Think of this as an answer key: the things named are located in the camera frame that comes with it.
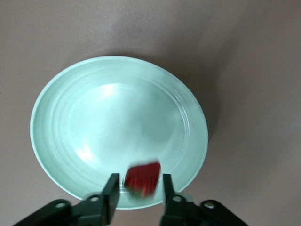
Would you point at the red strawberry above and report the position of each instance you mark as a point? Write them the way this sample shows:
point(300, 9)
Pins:
point(143, 176)

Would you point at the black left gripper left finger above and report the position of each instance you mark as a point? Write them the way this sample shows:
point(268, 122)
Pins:
point(94, 212)

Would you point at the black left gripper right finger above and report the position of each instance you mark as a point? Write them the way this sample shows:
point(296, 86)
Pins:
point(183, 212)

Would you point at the light green plate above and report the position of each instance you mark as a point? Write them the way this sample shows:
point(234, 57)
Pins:
point(117, 117)

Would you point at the brown table cloth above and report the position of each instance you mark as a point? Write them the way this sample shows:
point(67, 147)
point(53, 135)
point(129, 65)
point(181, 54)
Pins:
point(47, 35)

